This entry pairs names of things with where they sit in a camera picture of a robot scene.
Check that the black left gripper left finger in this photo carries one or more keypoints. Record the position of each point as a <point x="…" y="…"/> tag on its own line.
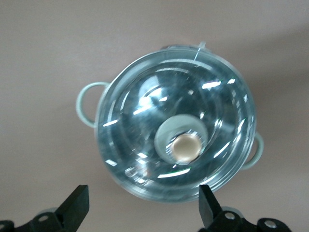
<point x="67" y="212"/>

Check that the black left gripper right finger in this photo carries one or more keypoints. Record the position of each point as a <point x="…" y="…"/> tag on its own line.
<point x="212" y="212"/>

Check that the glass pot lid with knob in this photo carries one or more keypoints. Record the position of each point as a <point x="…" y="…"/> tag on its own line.
<point x="183" y="149"/>

